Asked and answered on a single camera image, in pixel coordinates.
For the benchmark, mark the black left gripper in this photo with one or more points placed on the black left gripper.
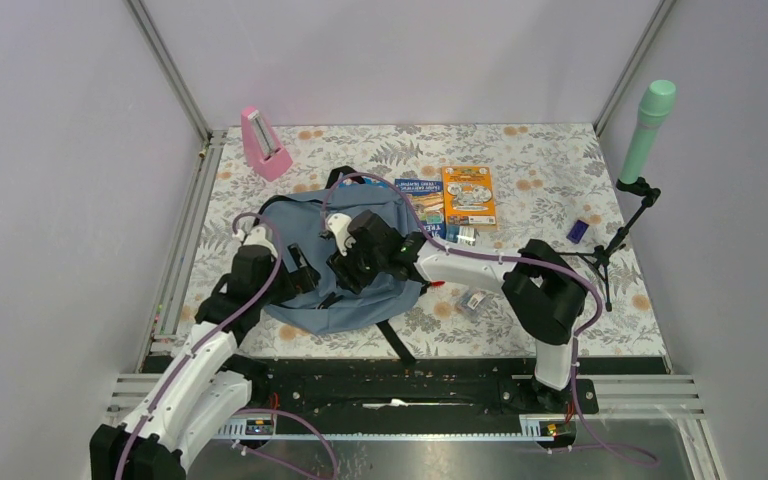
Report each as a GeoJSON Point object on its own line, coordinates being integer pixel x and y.
{"type": "Point", "coordinates": [303, 278]}

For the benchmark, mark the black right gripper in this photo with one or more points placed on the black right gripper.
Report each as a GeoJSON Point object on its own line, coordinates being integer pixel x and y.
{"type": "Point", "coordinates": [343, 265]}

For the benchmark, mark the blue student backpack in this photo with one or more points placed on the blue student backpack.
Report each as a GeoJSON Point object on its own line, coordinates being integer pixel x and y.
{"type": "Point", "coordinates": [329, 309]}

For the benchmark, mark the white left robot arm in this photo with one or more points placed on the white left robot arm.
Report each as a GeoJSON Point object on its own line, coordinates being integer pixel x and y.
{"type": "Point", "coordinates": [207, 381]}

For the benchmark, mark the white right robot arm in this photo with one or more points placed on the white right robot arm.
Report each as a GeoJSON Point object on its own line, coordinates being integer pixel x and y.
{"type": "Point", "coordinates": [545, 295]}

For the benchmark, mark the blue treehouse book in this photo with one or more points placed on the blue treehouse book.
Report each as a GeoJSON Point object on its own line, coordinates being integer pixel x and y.
{"type": "Point", "coordinates": [428, 200]}

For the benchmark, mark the small blue label jar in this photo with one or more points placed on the small blue label jar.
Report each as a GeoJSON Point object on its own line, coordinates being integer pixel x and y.
{"type": "Point", "coordinates": [463, 235]}

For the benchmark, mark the orange book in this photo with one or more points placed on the orange book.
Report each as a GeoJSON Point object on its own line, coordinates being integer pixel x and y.
{"type": "Point", "coordinates": [468, 197]}

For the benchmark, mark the pink metronome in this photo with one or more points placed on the pink metronome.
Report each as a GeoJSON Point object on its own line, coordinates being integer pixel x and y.
{"type": "Point", "coordinates": [264, 152]}

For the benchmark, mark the floral tablecloth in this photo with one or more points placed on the floral tablecloth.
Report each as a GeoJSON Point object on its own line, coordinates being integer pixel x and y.
{"type": "Point", "coordinates": [544, 177]}

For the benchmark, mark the purple toy brick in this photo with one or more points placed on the purple toy brick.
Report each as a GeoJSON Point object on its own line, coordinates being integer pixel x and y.
{"type": "Point", "coordinates": [577, 231]}

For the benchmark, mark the black tripod stand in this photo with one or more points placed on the black tripod stand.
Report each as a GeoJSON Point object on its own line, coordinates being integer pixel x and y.
{"type": "Point", "coordinates": [599, 259]}

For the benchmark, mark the mint green microphone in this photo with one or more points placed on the mint green microphone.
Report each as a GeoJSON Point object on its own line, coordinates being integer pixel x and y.
{"type": "Point", "coordinates": [655, 106]}

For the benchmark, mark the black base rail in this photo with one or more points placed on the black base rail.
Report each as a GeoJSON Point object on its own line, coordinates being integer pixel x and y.
{"type": "Point", "coordinates": [450, 397]}

